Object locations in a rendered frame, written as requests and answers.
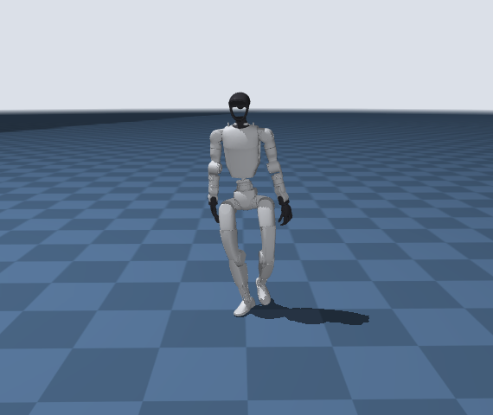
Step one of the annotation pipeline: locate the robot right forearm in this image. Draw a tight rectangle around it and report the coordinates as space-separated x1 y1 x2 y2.
208 165 220 202

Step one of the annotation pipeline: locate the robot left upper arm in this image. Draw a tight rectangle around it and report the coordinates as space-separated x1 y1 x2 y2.
257 128 279 174

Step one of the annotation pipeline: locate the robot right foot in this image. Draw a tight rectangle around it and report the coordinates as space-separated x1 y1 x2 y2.
234 297 255 316

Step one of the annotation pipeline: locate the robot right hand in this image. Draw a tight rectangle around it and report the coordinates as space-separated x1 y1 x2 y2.
208 196 219 223

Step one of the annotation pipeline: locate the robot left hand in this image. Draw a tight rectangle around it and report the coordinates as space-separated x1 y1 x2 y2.
278 196 292 226

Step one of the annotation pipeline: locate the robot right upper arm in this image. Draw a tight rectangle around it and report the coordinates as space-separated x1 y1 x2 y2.
208 129 224 174

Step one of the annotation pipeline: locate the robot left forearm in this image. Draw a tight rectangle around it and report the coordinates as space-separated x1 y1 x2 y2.
272 161 289 202

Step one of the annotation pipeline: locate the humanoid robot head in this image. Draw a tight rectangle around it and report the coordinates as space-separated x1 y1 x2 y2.
228 93 250 129

